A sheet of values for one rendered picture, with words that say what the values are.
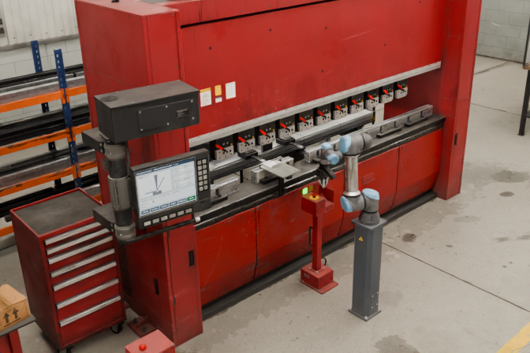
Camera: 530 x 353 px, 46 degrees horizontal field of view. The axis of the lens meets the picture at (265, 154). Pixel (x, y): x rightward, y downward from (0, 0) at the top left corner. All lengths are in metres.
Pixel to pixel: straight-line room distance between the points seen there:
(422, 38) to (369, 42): 0.73
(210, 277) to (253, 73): 1.50
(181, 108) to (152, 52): 0.46
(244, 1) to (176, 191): 1.43
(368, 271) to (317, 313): 0.55
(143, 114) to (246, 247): 1.79
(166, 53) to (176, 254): 1.33
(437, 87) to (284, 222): 2.21
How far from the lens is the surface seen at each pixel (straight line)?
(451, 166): 6.40
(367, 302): 4.69
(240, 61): 4.29
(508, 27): 11.97
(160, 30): 3.64
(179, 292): 4.33
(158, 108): 3.27
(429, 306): 4.99
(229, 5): 4.14
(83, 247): 4.21
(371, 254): 4.46
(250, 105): 4.43
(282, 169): 4.63
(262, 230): 4.75
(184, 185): 3.46
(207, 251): 4.47
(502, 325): 4.95
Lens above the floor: 2.92
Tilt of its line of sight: 23 degrees down
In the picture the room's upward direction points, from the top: 1 degrees counter-clockwise
